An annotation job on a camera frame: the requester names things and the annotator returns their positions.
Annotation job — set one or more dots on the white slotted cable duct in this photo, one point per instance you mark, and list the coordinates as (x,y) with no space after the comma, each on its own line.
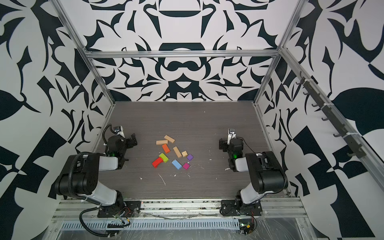
(162,224)

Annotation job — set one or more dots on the green wood block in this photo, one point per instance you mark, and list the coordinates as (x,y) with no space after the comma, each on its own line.
(164,157)

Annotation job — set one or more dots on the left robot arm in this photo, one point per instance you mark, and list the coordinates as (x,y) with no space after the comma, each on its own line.
(80,176)

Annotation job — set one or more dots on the grey wall hook rack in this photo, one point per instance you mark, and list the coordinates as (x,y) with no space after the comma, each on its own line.
(344,130)

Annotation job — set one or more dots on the natural wood long block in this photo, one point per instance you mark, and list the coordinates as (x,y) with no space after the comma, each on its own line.
(177,152)
(170,139)
(161,142)

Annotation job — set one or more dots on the light blue wood block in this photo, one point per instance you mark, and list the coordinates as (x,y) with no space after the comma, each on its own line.
(176,164)

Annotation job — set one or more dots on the orange wood block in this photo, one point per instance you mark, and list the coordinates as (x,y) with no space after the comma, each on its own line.
(166,148)

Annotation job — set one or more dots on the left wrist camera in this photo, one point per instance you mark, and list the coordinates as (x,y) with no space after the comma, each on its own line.
(119,130)

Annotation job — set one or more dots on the purple wood cube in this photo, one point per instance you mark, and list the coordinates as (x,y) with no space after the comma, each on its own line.
(190,157)

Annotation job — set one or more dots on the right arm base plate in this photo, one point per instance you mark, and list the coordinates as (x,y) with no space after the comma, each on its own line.
(232,208)

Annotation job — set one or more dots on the magenta wood block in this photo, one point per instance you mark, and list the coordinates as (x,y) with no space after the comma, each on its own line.
(186,166)

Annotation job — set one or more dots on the aluminium cage frame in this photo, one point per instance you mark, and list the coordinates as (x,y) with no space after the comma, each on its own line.
(372,162)

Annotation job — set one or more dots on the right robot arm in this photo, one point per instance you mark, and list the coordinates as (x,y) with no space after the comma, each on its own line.
(266,174)

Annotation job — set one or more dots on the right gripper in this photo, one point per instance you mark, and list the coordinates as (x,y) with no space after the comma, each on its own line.
(224,144)

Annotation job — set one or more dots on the aluminium mounting rail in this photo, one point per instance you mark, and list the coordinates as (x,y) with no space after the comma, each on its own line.
(168,209)

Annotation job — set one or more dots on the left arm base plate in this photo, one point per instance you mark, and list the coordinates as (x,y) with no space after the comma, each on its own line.
(125,210)

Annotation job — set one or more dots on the green lit controller board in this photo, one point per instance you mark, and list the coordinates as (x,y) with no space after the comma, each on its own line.
(246,228)

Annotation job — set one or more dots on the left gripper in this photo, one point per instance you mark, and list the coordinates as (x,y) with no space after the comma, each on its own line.
(129,141)

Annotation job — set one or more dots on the red arch wood block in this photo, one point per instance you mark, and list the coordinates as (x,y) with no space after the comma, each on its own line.
(157,162)

